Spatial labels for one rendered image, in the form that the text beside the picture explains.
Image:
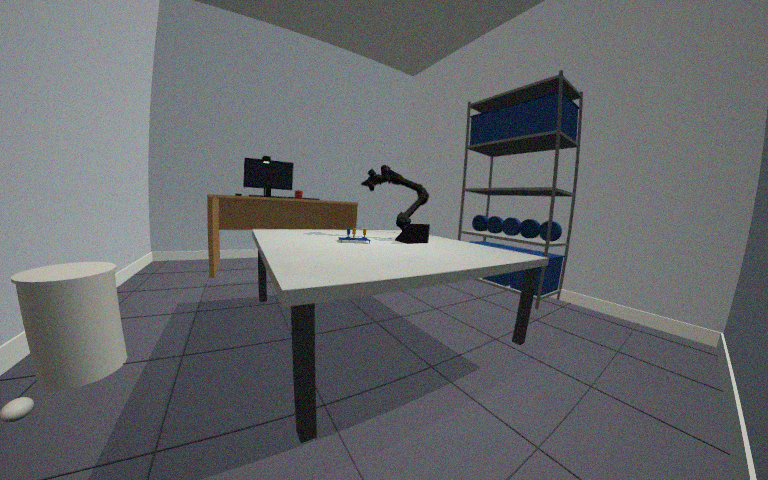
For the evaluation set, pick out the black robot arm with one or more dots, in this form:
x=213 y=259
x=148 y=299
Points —
x=392 y=177

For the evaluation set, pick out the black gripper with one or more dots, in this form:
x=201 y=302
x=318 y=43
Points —
x=371 y=183

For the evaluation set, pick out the blue circuit board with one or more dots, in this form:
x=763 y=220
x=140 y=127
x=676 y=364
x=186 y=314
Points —
x=354 y=239

